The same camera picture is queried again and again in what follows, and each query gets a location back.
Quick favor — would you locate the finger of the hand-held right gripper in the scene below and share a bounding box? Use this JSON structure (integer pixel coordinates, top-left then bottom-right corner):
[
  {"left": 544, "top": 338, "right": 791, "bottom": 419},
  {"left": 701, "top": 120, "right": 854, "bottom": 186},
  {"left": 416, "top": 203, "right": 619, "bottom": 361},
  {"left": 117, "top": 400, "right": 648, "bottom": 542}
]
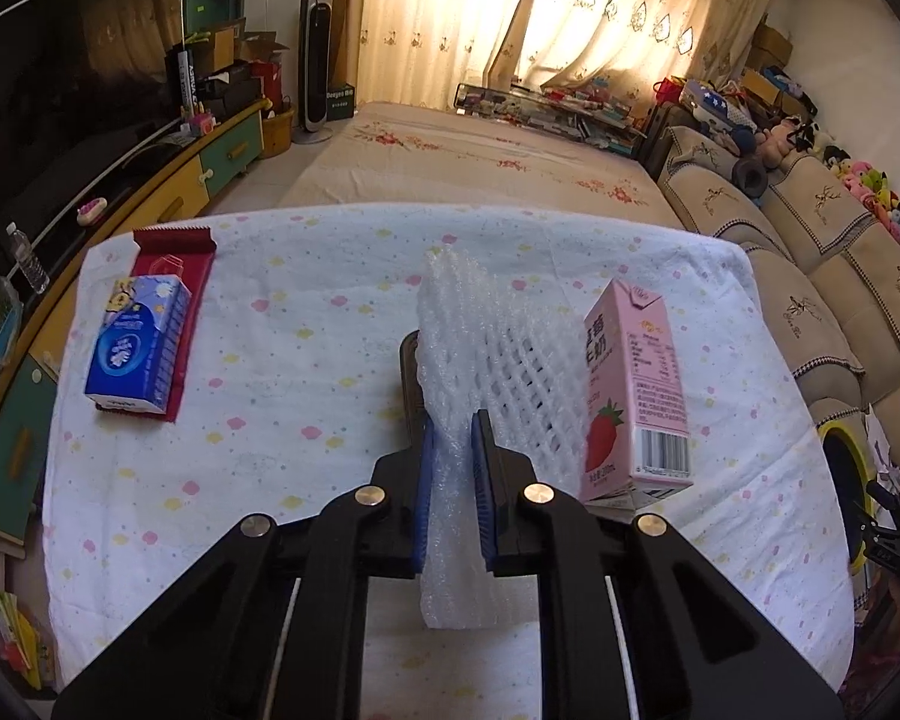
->
[{"left": 865, "top": 478, "right": 900, "bottom": 567}]

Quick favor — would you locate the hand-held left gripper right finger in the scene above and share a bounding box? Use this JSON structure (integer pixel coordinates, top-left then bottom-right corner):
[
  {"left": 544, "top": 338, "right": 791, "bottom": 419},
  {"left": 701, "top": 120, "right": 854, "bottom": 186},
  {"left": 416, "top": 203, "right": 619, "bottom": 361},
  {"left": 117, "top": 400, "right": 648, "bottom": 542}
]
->
[{"left": 471, "top": 409, "right": 848, "bottom": 720}]

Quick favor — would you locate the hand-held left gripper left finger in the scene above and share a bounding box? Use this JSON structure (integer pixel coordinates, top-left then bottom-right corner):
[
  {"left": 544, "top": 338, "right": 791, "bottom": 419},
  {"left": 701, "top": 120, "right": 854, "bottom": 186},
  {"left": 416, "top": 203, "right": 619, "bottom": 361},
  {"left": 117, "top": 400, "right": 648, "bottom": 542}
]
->
[{"left": 52, "top": 420, "right": 440, "bottom": 720}]

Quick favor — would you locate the yellow-rimmed waste bin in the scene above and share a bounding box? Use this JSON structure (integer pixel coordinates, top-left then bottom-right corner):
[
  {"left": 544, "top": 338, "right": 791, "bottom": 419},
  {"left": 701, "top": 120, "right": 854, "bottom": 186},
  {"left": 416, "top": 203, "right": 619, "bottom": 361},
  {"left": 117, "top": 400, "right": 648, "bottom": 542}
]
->
[{"left": 817, "top": 420, "right": 882, "bottom": 578}]

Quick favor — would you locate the white bubble wrap sheet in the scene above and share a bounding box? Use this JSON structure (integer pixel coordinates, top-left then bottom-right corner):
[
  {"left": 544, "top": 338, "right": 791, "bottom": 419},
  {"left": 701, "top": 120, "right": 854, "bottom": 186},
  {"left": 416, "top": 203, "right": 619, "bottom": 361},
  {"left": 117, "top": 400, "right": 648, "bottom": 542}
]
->
[{"left": 418, "top": 244, "right": 541, "bottom": 631}]

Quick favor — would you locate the white foam net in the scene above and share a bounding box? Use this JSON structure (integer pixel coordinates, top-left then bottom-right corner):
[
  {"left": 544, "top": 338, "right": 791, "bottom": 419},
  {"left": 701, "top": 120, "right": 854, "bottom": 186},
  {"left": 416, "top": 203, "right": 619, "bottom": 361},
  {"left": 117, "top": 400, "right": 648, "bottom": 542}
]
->
[{"left": 420, "top": 277, "right": 587, "bottom": 492}]

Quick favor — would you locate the polka dot tablecloth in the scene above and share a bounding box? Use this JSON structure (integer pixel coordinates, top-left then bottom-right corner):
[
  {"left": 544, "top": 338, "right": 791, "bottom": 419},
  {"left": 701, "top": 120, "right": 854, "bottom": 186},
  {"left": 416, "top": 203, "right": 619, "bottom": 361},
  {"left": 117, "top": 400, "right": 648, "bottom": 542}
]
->
[{"left": 41, "top": 202, "right": 856, "bottom": 720}]

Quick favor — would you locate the pink strawberry milk carton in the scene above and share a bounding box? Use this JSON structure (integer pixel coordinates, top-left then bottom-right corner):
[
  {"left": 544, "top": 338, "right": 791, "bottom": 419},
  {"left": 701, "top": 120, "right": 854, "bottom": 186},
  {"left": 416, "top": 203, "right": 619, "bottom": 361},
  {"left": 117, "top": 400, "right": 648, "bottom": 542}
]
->
[{"left": 577, "top": 277, "right": 695, "bottom": 507}]

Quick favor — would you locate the beige embroidered sofa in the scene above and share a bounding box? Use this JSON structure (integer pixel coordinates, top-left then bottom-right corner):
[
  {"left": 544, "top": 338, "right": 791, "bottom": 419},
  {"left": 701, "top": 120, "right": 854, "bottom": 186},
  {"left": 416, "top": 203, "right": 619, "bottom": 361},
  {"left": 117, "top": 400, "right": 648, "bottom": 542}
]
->
[{"left": 637, "top": 101, "right": 900, "bottom": 466}]

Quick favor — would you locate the blue tissue pack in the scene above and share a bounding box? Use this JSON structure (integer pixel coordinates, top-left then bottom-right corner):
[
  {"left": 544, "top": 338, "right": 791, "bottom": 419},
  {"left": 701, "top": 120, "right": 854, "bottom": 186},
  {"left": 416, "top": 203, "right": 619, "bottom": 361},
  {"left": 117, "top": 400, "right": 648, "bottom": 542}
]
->
[{"left": 84, "top": 275, "right": 194, "bottom": 413}]

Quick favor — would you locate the floral floor mat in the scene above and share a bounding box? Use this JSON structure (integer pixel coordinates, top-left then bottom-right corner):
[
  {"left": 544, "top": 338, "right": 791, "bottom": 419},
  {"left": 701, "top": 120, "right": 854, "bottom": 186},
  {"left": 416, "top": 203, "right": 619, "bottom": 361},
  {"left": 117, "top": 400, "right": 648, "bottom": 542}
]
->
[{"left": 277, "top": 99, "right": 676, "bottom": 230}]

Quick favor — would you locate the dark red snack packet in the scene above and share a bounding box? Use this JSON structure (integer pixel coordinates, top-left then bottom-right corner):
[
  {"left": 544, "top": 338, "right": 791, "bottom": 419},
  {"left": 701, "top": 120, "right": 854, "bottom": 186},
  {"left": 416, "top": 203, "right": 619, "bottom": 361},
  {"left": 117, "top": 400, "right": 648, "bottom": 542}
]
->
[{"left": 94, "top": 225, "right": 218, "bottom": 425}]

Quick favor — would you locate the pile of plush toys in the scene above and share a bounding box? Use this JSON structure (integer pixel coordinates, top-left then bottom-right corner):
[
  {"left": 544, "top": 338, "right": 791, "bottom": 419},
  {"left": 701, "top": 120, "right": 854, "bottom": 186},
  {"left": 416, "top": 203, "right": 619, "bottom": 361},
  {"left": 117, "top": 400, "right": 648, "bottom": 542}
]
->
[{"left": 750, "top": 112, "right": 900, "bottom": 256}]

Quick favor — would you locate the grey rolled cushion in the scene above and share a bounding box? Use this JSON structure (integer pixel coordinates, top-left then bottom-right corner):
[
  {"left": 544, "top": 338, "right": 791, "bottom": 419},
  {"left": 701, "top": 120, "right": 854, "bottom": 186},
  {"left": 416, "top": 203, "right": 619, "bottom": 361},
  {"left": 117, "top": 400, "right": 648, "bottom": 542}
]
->
[{"left": 731, "top": 157, "right": 770, "bottom": 196}]

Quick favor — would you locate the glass coffee table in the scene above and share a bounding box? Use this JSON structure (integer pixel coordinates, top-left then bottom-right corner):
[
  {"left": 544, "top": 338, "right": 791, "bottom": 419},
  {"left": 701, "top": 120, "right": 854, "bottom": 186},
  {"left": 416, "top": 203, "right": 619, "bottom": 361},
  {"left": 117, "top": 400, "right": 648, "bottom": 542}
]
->
[{"left": 454, "top": 81, "right": 650, "bottom": 158}]

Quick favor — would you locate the yellow plastic basket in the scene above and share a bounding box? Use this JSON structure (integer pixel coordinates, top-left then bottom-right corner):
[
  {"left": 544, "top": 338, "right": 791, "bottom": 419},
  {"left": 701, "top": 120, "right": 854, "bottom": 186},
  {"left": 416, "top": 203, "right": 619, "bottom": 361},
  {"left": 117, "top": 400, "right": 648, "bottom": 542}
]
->
[{"left": 261, "top": 106, "right": 299, "bottom": 160}]

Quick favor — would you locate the long television cabinet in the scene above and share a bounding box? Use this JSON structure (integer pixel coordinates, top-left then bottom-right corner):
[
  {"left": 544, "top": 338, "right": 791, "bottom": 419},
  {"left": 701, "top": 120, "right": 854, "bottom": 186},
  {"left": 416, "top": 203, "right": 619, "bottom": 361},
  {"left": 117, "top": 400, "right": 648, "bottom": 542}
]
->
[{"left": 0, "top": 101, "right": 265, "bottom": 556}]

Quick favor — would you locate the dark green box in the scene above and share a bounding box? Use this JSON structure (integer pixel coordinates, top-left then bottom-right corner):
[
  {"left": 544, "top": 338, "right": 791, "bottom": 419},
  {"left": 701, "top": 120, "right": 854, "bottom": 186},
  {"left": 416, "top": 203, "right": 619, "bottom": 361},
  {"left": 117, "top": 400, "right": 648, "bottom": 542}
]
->
[{"left": 325, "top": 81, "right": 358, "bottom": 122}]

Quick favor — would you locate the colourful books stack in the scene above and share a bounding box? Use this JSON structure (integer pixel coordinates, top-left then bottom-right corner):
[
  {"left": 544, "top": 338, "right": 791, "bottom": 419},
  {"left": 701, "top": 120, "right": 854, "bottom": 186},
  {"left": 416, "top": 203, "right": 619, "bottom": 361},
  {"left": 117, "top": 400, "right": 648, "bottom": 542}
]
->
[{"left": 0, "top": 540, "right": 53, "bottom": 691}]

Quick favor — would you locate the tower fan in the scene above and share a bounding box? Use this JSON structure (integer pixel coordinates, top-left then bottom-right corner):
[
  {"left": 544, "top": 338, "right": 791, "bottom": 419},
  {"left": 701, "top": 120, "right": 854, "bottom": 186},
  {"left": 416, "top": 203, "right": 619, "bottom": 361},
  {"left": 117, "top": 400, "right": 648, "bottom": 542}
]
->
[{"left": 294, "top": 0, "right": 336, "bottom": 145}]

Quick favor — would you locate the star-patterned bag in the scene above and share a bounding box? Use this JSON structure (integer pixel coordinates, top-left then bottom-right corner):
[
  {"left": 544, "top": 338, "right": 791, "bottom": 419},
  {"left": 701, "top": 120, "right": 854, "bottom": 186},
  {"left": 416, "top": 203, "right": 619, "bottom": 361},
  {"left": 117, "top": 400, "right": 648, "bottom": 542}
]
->
[{"left": 679, "top": 79, "right": 758, "bottom": 128}]

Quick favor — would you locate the small clear water bottle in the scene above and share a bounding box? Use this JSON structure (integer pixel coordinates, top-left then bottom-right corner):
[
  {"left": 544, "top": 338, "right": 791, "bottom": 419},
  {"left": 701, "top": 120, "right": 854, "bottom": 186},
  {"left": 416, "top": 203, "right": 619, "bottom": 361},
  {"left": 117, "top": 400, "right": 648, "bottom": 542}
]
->
[{"left": 7, "top": 223, "right": 50, "bottom": 295}]

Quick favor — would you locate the tall black box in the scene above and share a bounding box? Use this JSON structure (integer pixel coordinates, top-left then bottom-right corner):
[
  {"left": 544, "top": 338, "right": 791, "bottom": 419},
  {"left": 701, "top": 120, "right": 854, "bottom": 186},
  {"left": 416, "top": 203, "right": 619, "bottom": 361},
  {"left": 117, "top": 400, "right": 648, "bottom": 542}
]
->
[{"left": 166, "top": 45, "right": 196, "bottom": 110}]

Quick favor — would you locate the cream embroidered curtain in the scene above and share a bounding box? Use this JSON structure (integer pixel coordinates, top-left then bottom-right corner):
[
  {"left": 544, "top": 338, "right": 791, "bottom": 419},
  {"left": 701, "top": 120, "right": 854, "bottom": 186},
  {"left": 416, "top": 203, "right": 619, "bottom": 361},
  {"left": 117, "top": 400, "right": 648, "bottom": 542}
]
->
[{"left": 330, "top": 0, "right": 785, "bottom": 102}]

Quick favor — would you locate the brown cardboard box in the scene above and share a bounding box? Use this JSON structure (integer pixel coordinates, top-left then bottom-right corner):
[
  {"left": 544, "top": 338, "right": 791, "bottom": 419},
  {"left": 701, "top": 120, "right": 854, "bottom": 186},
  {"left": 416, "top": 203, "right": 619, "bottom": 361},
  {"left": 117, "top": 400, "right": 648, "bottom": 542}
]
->
[{"left": 746, "top": 22, "right": 792, "bottom": 72}]

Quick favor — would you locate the large black television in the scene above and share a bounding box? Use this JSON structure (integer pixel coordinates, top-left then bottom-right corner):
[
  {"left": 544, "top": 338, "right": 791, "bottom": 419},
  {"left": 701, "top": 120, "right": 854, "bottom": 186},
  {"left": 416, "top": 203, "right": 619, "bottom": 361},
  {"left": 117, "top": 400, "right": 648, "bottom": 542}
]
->
[{"left": 0, "top": 0, "right": 188, "bottom": 241}]

